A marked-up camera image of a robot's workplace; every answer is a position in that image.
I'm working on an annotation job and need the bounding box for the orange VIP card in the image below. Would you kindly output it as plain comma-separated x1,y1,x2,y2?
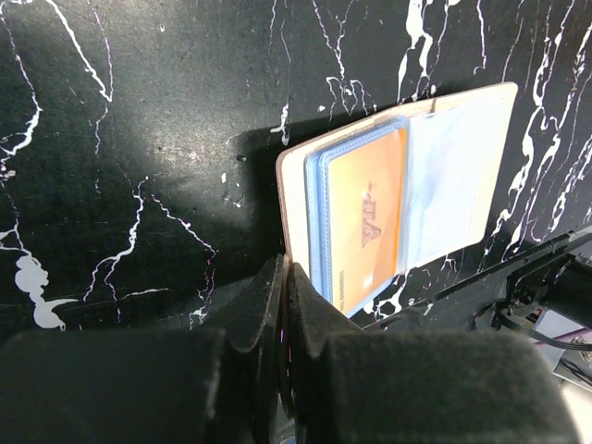
323,128,407,315

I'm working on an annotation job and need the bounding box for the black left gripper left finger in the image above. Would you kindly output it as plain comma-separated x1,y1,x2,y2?
1,256,285,443

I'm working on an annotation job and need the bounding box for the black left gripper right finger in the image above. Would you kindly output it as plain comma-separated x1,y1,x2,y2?
286,264,579,443

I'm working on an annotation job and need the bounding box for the beige leather card holder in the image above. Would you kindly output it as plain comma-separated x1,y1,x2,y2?
276,82,518,316

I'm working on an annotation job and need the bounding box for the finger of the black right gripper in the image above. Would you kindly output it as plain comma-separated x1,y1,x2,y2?
364,231,581,331

